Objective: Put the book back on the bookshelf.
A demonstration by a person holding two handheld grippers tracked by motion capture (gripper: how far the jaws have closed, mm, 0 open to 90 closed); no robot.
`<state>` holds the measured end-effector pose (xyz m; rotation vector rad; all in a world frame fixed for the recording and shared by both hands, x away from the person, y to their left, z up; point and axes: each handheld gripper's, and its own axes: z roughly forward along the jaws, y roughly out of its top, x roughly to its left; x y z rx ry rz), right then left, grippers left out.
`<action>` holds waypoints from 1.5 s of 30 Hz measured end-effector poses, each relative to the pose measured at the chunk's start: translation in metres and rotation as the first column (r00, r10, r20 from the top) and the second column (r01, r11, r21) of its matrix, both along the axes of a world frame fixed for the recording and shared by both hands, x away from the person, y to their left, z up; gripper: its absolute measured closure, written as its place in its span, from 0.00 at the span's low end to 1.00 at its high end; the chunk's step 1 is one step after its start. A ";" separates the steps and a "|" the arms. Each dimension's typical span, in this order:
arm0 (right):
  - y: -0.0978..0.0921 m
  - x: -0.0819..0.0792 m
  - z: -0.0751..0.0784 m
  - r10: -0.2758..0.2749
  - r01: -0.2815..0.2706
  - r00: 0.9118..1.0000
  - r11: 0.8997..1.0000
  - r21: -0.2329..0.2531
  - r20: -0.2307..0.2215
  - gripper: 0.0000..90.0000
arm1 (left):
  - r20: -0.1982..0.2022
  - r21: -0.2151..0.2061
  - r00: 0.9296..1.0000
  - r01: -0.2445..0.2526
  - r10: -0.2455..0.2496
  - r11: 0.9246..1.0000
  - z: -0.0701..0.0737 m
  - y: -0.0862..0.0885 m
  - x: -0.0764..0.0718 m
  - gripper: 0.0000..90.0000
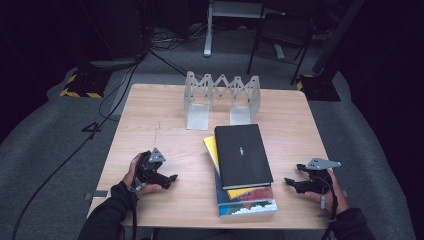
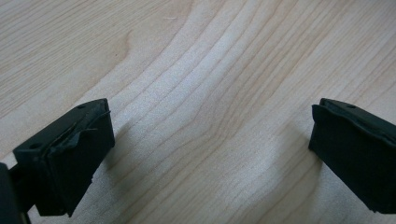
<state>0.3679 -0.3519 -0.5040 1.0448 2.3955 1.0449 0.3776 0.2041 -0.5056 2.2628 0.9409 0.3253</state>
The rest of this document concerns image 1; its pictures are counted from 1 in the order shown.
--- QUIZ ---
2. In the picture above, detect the dark slanted stand column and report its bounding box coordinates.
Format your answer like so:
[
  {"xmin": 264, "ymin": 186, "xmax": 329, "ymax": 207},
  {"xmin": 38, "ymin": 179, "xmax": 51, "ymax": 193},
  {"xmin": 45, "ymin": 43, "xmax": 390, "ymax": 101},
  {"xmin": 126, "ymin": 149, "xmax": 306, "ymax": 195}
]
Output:
[{"xmin": 311, "ymin": 0, "xmax": 366, "ymax": 76}]

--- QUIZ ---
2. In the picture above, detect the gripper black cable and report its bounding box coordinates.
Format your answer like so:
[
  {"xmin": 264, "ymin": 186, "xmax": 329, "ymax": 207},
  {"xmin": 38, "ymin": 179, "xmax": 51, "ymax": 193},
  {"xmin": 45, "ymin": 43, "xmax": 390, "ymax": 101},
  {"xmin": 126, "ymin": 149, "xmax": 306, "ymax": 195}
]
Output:
[
  {"xmin": 313, "ymin": 174, "xmax": 339, "ymax": 240},
  {"xmin": 129, "ymin": 181, "xmax": 145, "ymax": 240}
]

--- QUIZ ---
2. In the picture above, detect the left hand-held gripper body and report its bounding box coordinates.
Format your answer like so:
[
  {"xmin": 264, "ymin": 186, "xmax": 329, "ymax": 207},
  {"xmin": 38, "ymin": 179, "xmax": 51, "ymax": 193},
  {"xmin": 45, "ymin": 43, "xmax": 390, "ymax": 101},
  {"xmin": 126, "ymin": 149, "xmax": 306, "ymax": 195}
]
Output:
[{"xmin": 134, "ymin": 147, "xmax": 171, "ymax": 190}]

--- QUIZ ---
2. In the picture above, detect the black yellow striped stand base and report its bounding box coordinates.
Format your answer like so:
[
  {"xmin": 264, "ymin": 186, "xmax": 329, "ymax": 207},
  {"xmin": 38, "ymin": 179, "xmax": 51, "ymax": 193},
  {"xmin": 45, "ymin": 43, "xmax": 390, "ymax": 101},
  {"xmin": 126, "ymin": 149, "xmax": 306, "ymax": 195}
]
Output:
[{"xmin": 58, "ymin": 64, "xmax": 113, "ymax": 100}]

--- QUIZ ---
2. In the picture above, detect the grey expandable metal book rack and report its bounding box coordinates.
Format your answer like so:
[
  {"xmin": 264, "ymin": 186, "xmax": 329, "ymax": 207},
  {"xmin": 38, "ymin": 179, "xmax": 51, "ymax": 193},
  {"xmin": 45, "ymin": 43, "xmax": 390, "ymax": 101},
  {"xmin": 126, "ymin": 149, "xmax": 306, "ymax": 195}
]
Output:
[{"xmin": 183, "ymin": 70, "xmax": 262, "ymax": 131}]

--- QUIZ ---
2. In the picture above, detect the red colourful paperback book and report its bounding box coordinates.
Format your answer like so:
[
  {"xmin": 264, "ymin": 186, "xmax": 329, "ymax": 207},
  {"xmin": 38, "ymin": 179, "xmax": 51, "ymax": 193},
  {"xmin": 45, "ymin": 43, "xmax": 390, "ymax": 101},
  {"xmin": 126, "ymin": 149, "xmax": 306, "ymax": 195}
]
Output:
[{"xmin": 214, "ymin": 170, "xmax": 276, "ymax": 205}]

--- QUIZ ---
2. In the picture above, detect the bundle of floor cables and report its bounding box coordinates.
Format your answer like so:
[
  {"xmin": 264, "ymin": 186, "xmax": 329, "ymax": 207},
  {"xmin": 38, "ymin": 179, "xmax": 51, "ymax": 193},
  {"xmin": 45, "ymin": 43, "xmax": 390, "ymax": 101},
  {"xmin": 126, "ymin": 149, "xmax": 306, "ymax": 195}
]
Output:
[{"xmin": 145, "ymin": 22, "xmax": 208, "ymax": 52}]

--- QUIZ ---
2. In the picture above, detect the person's right hand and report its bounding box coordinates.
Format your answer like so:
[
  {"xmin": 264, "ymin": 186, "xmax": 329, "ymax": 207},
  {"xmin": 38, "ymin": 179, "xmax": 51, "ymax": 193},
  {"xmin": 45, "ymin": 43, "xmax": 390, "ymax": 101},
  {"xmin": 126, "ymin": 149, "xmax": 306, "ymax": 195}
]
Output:
[{"xmin": 303, "ymin": 168, "xmax": 351, "ymax": 215}]

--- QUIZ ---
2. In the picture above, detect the person's left hand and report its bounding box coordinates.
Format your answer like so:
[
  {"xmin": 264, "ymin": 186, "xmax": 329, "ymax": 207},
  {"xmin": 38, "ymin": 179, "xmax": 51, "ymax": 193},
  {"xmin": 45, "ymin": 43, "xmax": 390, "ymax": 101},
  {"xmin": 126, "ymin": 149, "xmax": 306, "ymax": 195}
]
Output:
[{"xmin": 122, "ymin": 152, "xmax": 164, "ymax": 199}]

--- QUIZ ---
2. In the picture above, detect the grey floor plate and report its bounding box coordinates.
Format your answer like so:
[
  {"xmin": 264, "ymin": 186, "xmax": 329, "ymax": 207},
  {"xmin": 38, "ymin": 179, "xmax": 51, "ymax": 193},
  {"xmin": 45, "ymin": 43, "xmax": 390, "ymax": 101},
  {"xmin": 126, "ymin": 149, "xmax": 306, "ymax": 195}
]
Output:
[{"xmin": 88, "ymin": 58, "xmax": 141, "ymax": 71}]

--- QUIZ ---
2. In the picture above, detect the grey metal desk frame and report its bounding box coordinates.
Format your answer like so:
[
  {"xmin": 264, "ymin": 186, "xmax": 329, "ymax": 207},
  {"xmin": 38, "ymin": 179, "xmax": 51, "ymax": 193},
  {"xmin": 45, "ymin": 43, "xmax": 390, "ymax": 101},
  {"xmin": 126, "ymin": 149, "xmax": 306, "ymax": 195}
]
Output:
[{"xmin": 202, "ymin": 0, "xmax": 287, "ymax": 59}]

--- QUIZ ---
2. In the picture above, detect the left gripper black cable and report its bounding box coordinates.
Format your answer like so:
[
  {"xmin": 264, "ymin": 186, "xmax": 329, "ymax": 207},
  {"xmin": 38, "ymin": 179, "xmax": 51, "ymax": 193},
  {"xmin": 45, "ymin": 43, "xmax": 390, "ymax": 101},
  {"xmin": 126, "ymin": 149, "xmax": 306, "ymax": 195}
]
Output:
[{"xmin": 129, "ymin": 181, "xmax": 145, "ymax": 240}]

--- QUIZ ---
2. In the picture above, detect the black chair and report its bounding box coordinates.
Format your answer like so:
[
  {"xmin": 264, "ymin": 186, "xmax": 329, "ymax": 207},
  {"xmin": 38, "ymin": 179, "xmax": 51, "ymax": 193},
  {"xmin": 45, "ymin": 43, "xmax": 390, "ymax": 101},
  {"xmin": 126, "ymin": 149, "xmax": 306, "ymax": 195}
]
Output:
[{"xmin": 246, "ymin": 12, "xmax": 316, "ymax": 86}]

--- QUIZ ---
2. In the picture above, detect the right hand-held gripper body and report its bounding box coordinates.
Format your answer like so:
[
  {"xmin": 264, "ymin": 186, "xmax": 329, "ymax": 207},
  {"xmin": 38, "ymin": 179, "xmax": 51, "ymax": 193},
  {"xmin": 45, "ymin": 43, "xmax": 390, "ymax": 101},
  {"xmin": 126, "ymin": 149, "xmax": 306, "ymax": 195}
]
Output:
[{"xmin": 295, "ymin": 156, "xmax": 342, "ymax": 195}]

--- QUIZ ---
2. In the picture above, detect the yellow paperback book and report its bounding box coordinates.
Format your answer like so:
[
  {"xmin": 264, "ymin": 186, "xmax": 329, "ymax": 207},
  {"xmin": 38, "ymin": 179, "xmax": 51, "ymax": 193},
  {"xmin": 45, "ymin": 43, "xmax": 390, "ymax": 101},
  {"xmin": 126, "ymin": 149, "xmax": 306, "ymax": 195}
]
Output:
[{"xmin": 202, "ymin": 135, "xmax": 256, "ymax": 201}]

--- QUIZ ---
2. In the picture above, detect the black cabinet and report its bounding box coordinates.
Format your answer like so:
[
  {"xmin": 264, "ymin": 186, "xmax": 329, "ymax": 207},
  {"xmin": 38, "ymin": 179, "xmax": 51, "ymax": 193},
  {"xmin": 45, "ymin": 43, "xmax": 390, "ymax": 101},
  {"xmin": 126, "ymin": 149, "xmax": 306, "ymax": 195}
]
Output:
[{"xmin": 79, "ymin": 0, "xmax": 148, "ymax": 62}]

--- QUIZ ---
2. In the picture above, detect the black hardcover book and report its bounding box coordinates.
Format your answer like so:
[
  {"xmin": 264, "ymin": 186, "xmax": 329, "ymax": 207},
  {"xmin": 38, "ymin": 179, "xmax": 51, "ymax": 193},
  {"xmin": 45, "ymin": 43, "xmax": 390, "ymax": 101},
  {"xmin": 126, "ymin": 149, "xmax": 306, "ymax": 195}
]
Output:
[{"xmin": 213, "ymin": 123, "xmax": 275, "ymax": 191}]

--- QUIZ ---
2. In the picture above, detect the long black floor cable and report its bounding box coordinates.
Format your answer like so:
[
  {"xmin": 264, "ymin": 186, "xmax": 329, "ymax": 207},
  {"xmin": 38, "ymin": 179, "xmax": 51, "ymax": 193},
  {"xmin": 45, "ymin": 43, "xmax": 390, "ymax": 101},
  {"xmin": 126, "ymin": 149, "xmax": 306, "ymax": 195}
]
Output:
[{"xmin": 11, "ymin": 59, "xmax": 145, "ymax": 240}]

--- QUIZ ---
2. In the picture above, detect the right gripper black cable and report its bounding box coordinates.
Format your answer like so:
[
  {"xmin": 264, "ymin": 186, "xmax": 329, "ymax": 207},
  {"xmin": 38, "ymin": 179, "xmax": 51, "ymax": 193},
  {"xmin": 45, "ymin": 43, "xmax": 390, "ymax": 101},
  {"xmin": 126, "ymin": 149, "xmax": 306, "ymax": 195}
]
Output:
[{"xmin": 313, "ymin": 174, "xmax": 339, "ymax": 240}]

